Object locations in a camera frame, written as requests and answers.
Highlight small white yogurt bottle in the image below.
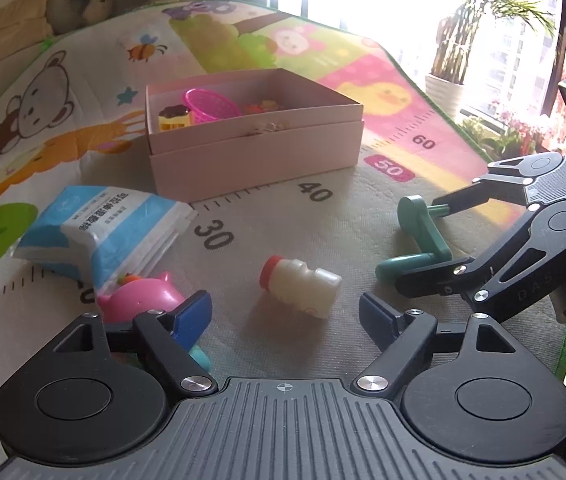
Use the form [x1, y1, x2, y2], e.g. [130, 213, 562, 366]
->
[259, 256, 342, 318]

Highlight pink teal squirt toy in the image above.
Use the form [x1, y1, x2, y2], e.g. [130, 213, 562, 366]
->
[96, 272, 212, 372]

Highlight pink yellow toy cake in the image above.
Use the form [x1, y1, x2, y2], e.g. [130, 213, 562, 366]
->
[158, 104, 194, 131]

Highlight pink plastic toy basket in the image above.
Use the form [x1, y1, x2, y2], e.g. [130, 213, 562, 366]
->
[183, 88, 242, 124]

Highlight colourful cartoon play mat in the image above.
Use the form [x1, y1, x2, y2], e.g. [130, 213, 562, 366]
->
[0, 0, 566, 480]

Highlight red toy camera keychain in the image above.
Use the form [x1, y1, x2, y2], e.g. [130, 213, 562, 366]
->
[243, 100, 283, 115]

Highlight beige cushion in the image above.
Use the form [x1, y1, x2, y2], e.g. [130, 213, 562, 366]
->
[0, 0, 54, 61]

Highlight grey neck pillow bear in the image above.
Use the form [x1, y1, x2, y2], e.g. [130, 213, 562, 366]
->
[46, 0, 115, 35]

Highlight green toy crank handle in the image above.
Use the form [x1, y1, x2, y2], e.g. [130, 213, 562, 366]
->
[375, 195, 452, 283]

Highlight blue white tissue pack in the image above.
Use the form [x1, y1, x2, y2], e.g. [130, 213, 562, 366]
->
[12, 185, 196, 294]

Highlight potted bamboo plant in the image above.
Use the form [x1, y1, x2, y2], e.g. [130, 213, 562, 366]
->
[425, 0, 556, 119]

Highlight pink cardboard box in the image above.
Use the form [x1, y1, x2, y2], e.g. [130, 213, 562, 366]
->
[145, 68, 364, 203]

